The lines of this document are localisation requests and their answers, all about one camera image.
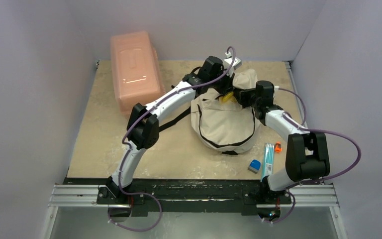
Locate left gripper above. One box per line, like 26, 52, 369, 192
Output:
208, 68, 235, 97

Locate banana eraser blister pack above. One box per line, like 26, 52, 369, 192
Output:
220, 92, 236, 103

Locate cream canvas backpack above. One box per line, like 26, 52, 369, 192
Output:
158, 68, 263, 156

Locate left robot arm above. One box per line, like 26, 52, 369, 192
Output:
106, 55, 242, 204

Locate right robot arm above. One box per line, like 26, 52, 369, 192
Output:
233, 80, 330, 203

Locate blue pencil pack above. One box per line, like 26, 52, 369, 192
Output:
261, 143, 275, 180

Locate orange pencil sharpener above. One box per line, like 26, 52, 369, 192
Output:
274, 142, 283, 153

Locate blue grey eraser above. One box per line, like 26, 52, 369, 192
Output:
248, 160, 261, 174

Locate pink plastic storage box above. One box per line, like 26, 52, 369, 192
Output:
110, 31, 166, 115

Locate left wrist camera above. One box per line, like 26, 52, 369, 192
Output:
223, 52, 242, 76

